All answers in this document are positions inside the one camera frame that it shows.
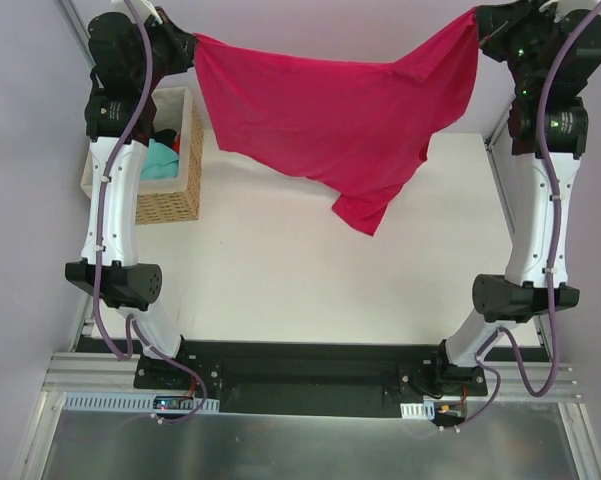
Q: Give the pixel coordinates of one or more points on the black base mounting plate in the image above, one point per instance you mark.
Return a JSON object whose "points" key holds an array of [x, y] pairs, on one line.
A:
{"points": [[339, 380]]}

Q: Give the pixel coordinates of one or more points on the wicker laundry basket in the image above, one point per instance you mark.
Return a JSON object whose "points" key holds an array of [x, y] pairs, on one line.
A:
{"points": [[171, 199]]}

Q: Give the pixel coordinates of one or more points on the aluminium frame post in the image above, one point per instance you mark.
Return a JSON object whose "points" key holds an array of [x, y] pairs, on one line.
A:
{"points": [[494, 134], [77, 28]]}

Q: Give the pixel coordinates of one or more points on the right slotted cable duct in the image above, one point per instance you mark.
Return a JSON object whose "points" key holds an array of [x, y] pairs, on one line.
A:
{"points": [[417, 411]]}

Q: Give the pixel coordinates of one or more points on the left slotted cable duct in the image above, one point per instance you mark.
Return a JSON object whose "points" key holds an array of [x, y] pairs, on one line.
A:
{"points": [[138, 403]]}

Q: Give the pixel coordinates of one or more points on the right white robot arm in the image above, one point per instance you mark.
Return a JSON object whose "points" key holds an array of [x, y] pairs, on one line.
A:
{"points": [[551, 49]]}

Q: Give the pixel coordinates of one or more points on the black t shirt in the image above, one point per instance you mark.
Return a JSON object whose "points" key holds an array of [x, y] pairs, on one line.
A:
{"points": [[165, 137]]}

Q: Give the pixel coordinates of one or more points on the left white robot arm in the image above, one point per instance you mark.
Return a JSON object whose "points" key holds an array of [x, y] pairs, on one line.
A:
{"points": [[120, 111]]}

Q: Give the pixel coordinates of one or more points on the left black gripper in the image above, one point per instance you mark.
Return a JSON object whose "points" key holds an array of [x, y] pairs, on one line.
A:
{"points": [[178, 42]]}

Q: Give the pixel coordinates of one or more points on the aluminium front rail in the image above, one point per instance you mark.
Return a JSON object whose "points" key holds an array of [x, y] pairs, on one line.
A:
{"points": [[99, 372]]}

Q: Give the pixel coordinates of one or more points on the slotted cable duct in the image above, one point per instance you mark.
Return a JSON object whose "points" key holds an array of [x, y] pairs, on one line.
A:
{"points": [[138, 403], [417, 411]]}

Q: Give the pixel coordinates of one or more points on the pink t shirt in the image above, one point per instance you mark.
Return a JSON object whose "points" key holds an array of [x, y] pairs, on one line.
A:
{"points": [[362, 129]]}

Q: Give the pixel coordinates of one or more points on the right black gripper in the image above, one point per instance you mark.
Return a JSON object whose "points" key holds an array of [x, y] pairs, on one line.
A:
{"points": [[489, 30]]}

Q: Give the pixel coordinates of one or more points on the left aluminium frame post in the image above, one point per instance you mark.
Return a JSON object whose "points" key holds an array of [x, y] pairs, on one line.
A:
{"points": [[77, 28]]}

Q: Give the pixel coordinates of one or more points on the teal t shirt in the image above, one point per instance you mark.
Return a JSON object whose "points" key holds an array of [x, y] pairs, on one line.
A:
{"points": [[162, 162]]}

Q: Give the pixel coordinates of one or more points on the right aluminium frame post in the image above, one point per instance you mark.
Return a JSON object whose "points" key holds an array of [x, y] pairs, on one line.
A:
{"points": [[494, 134]]}

